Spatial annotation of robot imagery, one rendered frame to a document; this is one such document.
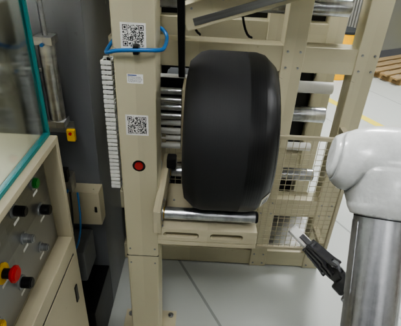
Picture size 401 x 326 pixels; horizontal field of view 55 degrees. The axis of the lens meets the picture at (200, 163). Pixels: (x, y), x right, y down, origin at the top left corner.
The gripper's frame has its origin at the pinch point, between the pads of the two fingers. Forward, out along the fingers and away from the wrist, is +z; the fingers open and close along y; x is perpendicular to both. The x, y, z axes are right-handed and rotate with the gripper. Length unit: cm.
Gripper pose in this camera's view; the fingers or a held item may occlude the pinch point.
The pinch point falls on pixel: (299, 236)
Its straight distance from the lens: 126.3
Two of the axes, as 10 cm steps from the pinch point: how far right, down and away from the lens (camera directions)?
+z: -6.4, -6.9, 3.5
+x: 7.7, -5.6, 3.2
